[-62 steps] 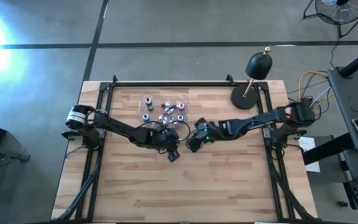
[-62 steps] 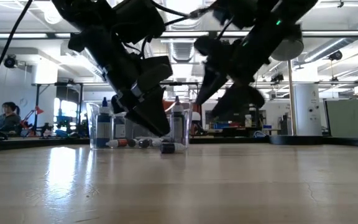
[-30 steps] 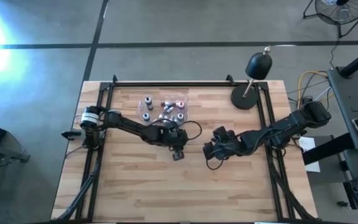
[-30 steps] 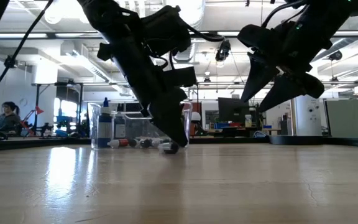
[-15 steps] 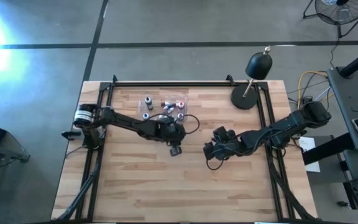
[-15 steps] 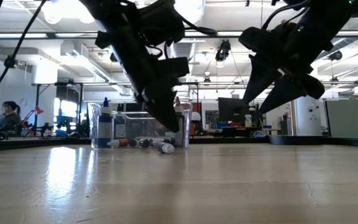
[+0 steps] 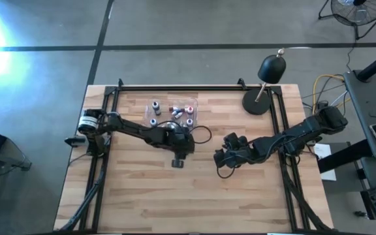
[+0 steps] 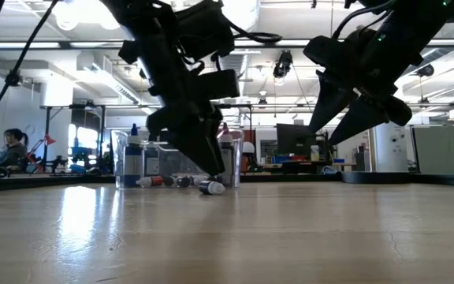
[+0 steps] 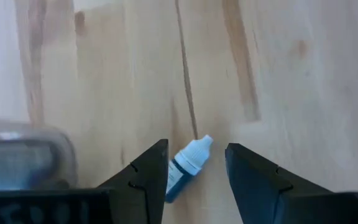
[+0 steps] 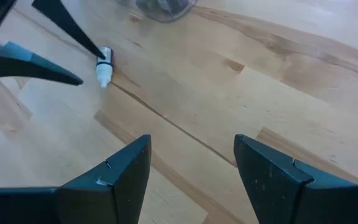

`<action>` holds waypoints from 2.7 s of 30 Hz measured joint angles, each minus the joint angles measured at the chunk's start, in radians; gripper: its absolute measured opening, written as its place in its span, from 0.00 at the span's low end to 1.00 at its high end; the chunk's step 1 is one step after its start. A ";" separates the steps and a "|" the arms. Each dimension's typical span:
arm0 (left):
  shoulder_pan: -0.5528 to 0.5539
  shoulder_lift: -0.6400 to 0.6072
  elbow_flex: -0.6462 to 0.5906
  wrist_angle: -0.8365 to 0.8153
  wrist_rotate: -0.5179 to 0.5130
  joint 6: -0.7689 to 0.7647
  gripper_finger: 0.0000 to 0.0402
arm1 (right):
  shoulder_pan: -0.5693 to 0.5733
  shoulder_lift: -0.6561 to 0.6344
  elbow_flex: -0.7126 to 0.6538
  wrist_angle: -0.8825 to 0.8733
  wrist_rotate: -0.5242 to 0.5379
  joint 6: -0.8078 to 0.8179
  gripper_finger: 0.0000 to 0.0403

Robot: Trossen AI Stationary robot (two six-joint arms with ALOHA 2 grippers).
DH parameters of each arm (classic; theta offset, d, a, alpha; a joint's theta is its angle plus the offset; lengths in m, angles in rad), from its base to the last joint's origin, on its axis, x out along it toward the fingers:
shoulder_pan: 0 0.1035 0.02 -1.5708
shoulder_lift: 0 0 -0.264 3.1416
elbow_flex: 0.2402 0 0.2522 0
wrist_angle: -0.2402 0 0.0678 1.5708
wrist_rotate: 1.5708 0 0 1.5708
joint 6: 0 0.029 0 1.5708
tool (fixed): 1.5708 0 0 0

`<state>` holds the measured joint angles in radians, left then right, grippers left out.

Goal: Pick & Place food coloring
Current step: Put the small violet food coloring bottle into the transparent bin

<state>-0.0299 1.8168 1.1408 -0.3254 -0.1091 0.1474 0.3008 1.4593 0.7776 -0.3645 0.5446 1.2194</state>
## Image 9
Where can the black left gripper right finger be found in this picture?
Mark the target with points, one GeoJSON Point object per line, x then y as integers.
{"type": "Point", "coordinates": [259, 189]}

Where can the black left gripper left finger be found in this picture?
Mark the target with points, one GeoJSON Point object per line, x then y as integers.
{"type": "Point", "coordinates": [138, 193]}

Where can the small blue food coloring bottle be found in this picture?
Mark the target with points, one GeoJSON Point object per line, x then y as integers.
{"type": "Point", "coordinates": [188, 158]}

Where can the clear plastic bin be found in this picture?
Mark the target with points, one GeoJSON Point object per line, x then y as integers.
{"type": "Point", "coordinates": [26, 155]}

